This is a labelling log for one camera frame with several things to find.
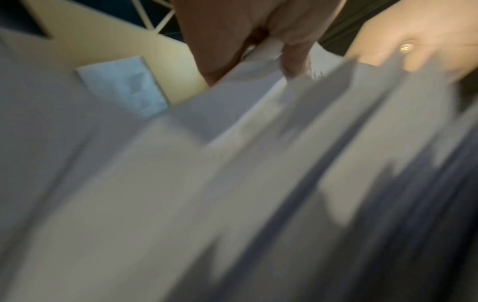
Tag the person's right hand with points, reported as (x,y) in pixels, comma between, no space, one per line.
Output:
(422,23)

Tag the person's left hand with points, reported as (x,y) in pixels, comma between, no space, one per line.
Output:
(239,26)

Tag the folded white cloth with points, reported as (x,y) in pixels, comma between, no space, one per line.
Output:
(123,85)

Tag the large white cloth sheet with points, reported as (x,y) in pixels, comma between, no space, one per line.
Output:
(186,191)

